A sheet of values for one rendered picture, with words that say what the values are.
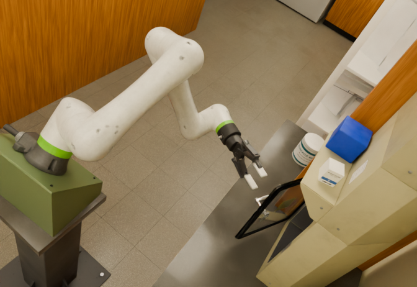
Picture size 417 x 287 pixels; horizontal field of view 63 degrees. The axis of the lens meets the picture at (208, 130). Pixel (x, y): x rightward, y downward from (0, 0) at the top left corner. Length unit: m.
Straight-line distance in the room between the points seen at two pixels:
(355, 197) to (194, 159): 2.06
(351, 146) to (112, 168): 1.94
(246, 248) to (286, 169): 0.55
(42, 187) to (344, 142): 0.96
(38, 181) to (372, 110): 1.11
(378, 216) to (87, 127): 0.86
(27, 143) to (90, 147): 0.30
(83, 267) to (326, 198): 1.67
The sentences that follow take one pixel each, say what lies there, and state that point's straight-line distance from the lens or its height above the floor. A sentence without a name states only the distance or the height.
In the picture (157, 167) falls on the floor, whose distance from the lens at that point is 2.79.
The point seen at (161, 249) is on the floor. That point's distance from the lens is 2.47.
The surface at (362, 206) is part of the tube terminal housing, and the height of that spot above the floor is 1.57.
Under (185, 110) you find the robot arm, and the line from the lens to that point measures 1.42.
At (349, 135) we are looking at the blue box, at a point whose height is 1.60.
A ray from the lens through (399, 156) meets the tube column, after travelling 0.92.
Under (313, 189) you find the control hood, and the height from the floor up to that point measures 1.51.
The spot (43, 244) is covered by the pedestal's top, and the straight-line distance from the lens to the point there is 1.41.
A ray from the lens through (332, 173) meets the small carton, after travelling 1.07.
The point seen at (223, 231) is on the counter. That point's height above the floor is 0.94.
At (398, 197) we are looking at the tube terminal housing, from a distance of 1.00.
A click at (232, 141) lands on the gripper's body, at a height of 1.22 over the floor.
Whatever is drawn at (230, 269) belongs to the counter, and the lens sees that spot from 1.48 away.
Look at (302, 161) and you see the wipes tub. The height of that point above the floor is 0.98.
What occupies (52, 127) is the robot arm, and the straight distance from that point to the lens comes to 1.23.
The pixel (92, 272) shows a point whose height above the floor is 0.02.
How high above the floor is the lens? 2.23
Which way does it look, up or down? 44 degrees down
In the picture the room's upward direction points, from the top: 25 degrees clockwise
